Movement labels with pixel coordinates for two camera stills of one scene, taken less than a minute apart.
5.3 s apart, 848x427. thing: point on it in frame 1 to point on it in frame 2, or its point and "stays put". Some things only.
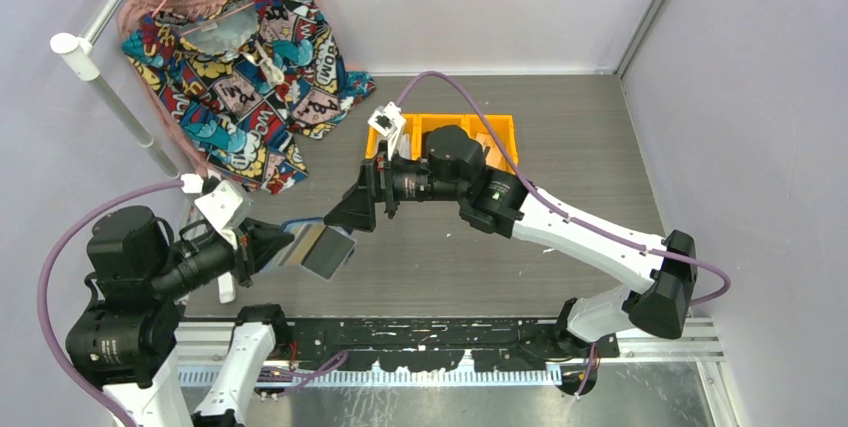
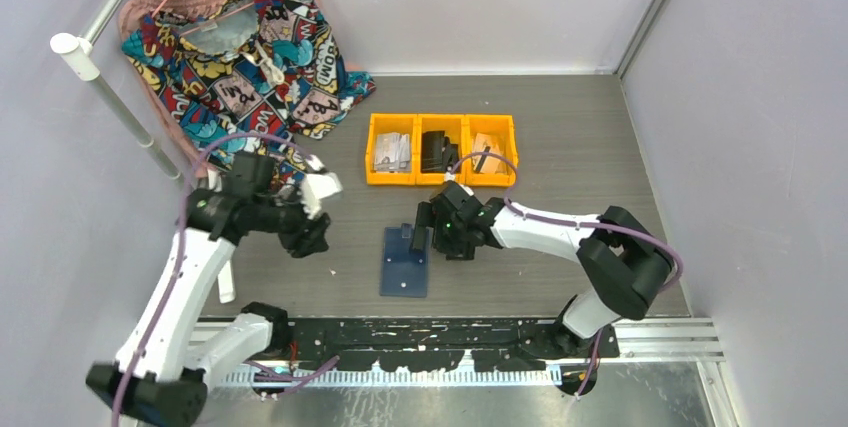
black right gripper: (357, 210) to (428, 215)
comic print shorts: (258, 73) stays put
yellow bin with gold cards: (503, 126) stays put
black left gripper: (256, 241) to (309, 236)
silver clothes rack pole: (79, 50) stays put
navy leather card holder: (317, 246) to (403, 272)
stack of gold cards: (495, 156) stays put
